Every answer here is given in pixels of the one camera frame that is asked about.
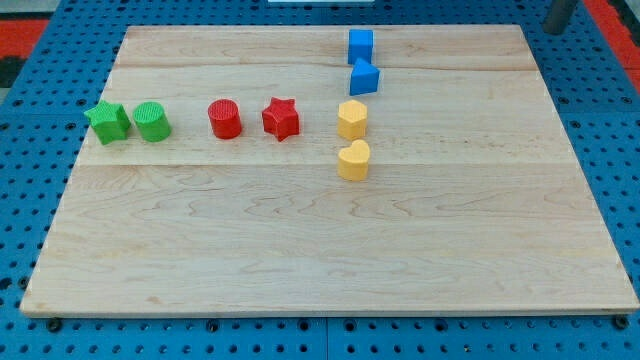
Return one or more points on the yellow heart block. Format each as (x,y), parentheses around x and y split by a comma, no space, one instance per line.
(353,161)

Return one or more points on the red star block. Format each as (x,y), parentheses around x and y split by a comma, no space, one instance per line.
(281,119)

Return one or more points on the green star block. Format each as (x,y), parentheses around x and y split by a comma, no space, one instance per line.
(109,121)

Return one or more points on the light wooden board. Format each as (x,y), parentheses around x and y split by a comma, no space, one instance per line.
(474,204)

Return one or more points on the blue cube block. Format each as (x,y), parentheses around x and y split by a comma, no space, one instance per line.
(360,45)

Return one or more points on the blue triangle block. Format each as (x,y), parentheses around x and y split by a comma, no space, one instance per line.
(364,78)

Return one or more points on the red cylinder block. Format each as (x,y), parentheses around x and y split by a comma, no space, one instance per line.
(225,119)

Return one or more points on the grey cylindrical pole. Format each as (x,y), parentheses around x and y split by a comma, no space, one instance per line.
(558,16)

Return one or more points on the yellow hexagon block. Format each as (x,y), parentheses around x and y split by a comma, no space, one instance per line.
(352,120)

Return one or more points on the green cylinder block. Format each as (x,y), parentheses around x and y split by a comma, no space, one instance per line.
(152,122)

